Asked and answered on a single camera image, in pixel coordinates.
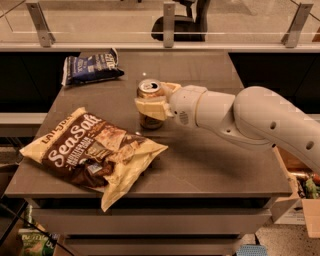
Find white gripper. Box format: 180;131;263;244
135;82;207;127

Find orange soda can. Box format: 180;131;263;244
137;79;164;130

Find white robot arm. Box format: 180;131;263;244
135;83;320;173

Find blue chip bag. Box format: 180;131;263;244
61;48;124;86

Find brown sea salt chip bag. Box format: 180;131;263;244
21;107;167;211

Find green snack bag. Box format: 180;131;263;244
18;206;55;256

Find black office chair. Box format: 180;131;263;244
150;0;212;43

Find cardboard box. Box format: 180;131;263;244
271;148;320;238

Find items inside cardboard box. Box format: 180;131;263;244
291;170;320;199

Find upper grey drawer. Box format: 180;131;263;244
33;208;271;235

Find grey drawer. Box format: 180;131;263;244
33;208;271;235
65;238;242;256

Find lower grey drawer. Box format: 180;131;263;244
65;238;242;256

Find blue basket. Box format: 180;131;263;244
236;245;268;256

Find middle metal glass bracket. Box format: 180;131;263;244
163;1;175;48

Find metal glass bracket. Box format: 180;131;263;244
281;3;313;48
163;1;175;48
26;0;55;47

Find left metal glass bracket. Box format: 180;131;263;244
26;0;55;47

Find right metal glass bracket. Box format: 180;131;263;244
281;3;313;48

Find black cable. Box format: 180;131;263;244
0;203;76;256

